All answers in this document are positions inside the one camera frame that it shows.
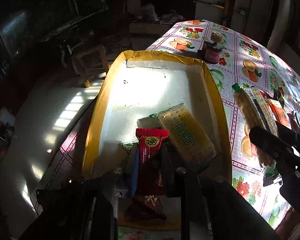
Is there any green-ended cracker pack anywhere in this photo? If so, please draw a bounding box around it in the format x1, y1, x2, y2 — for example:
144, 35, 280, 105
232, 83, 279, 184

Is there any floral fruit print tablecloth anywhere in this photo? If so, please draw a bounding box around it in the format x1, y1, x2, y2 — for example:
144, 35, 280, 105
21, 20, 300, 239

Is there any red candy packet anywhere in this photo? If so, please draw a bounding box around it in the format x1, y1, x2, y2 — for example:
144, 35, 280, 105
135, 128, 169, 167

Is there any dark glass coffee table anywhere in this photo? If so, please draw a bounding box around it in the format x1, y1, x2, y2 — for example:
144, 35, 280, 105
40, 10, 105, 68

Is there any yellow cracker pack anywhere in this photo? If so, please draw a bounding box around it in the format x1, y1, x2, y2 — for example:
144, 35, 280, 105
149, 103, 216, 172

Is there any small wooden stool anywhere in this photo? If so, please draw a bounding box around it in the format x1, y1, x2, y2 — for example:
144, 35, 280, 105
71, 43, 110, 88

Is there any yellow-rimmed cardboard tray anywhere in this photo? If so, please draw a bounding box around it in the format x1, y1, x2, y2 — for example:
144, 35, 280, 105
82, 50, 232, 181

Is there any orange cracker pack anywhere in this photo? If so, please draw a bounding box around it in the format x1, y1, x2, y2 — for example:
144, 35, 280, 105
265, 99, 291, 129

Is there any dark red snack packet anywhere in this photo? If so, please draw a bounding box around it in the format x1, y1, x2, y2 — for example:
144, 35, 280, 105
124, 169, 167, 223

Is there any dark red lidded jar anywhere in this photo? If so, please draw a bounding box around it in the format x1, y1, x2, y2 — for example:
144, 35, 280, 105
197, 31, 224, 64

